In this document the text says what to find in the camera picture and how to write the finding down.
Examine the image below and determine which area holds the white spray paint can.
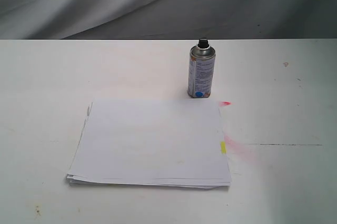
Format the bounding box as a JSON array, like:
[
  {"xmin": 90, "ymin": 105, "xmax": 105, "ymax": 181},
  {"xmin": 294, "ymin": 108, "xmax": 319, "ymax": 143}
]
[{"xmin": 187, "ymin": 38, "xmax": 216, "ymax": 98}]

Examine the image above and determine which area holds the grey backdrop cloth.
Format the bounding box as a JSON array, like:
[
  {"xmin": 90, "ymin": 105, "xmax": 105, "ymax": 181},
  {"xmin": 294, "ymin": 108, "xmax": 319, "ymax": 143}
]
[{"xmin": 1, "ymin": 0, "xmax": 336, "ymax": 39}]

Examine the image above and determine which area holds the white paper stack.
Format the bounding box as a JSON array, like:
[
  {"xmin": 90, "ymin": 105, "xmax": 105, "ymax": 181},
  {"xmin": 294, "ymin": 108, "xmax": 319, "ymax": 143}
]
[{"xmin": 67, "ymin": 99, "xmax": 231, "ymax": 188}]

